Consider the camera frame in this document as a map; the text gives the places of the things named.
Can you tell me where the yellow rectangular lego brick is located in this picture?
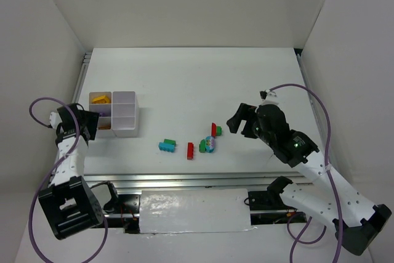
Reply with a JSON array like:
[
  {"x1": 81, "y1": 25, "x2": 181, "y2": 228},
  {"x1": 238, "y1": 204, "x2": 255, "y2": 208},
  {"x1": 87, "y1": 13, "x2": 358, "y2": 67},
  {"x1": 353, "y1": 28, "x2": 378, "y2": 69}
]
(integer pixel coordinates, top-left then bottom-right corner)
[{"x1": 91, "y1": 95, "x2": 111, "y2": 104}]

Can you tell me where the small green lego brick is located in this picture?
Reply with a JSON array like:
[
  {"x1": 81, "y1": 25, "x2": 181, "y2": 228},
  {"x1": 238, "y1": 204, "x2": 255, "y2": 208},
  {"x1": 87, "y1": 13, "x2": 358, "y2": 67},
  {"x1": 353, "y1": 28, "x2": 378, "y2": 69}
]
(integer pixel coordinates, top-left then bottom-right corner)
[{"x1": 215, "y1": 126, "x2": 222, "y2": 136}]

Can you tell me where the red curved lego brick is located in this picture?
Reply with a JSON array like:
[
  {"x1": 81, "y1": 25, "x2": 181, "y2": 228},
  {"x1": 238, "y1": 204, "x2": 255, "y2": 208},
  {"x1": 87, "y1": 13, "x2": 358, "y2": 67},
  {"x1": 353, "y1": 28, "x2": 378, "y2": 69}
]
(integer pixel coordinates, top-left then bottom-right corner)
[{"x1": 211, "y1": 123, "x2": 217, "y2": 137}]

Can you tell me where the blue frog-print lego brick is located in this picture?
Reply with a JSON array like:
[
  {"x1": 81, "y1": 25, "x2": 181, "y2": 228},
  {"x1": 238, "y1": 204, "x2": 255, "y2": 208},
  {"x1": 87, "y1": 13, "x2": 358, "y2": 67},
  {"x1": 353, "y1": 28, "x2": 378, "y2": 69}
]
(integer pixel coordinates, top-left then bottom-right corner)
[{"x1": 204, "y1": 136, "x2": 215, "y2": 153}]

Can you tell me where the green curved lego brick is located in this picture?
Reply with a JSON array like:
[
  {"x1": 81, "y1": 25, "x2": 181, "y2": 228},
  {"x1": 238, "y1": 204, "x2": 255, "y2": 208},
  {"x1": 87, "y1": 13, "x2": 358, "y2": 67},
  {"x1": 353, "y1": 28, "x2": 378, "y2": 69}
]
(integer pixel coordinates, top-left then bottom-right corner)
[{"x1": 199, "y1": 139, "x2": 207, "y2": 153}]

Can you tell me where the red rectangular lego brick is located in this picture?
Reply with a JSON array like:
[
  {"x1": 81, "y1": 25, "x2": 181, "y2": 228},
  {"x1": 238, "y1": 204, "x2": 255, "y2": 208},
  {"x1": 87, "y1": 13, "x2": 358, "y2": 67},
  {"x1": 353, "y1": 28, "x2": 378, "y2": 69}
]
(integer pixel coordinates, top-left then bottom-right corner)
[{"x1": 187, "y1": 142, "x2": 195, "y2": 160}]

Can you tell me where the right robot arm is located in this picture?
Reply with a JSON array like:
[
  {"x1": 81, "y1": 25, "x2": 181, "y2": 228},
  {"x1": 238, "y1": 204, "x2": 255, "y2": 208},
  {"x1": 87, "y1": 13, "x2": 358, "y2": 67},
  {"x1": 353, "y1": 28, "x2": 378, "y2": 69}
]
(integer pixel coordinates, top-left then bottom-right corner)
[{"x1": 227, "y1": 103, "x2": 392, "y2": 256}]

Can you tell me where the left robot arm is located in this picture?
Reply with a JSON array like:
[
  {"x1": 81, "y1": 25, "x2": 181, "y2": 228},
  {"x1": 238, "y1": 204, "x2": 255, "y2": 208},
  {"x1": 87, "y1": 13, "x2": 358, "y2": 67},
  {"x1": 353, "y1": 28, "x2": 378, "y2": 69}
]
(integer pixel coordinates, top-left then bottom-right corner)
[{"x1": 38, "y1": 103, "x2": 104, "y2": 240}]

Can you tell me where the white compartment organizer box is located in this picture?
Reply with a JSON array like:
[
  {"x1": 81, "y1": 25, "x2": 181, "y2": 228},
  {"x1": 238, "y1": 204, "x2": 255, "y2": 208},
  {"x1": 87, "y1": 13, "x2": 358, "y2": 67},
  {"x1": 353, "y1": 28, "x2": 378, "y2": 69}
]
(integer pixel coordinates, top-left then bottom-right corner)
[{"x1": 89, "y1": 91, "x2": 140, "y2": 138}]

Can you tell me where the teal rectangular lego brick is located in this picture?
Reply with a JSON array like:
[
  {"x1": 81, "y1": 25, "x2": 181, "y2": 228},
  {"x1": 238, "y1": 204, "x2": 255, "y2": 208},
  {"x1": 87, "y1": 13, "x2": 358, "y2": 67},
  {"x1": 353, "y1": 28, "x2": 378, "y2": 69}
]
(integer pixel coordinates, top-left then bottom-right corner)
[{"x1": 158, "y1": 142, "x2": 175, "y2": 153}]

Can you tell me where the green lego brick on teal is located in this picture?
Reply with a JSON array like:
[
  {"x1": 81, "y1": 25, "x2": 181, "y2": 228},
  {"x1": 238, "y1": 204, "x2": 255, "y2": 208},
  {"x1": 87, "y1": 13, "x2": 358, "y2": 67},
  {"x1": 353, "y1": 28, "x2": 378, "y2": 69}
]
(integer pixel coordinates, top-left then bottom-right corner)
[{"x1": 163, "y1": 139, "x2": 176, "y2": 146}]

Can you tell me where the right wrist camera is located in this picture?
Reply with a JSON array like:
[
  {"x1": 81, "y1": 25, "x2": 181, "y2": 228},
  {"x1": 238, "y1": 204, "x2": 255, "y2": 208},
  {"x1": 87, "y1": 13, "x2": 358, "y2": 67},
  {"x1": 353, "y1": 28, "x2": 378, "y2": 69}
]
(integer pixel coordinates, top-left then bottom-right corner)
[{"x1": 260, "y1": 90, "x2": 279, "y2": 105}]

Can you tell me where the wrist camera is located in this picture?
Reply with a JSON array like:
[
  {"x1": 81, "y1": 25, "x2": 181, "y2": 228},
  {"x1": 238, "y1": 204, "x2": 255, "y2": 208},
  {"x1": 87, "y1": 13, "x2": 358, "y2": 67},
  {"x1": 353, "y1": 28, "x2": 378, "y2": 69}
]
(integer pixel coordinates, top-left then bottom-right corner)
[
  {"x1": 260, "y1": 90, "x2": 279, "y2": 105},
  {"x1": 49, "y1": 111, "x2": 62, "y2": 129}
]

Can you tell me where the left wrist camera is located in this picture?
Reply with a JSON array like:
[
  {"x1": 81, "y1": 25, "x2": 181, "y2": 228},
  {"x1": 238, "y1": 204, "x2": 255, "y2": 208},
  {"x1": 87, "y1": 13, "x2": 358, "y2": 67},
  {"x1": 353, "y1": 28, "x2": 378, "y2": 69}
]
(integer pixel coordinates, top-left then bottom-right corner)
[{"x1": 49, "y1": 111, "x2": 62, "y2": 129}]

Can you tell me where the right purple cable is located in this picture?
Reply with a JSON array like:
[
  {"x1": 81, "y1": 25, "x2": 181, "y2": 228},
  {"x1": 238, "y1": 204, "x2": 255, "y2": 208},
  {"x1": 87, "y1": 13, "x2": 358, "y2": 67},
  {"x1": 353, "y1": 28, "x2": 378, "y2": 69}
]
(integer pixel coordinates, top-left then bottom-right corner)
[{"x1": 267, "y1": 83, "x2": 344, "y2": 263}]

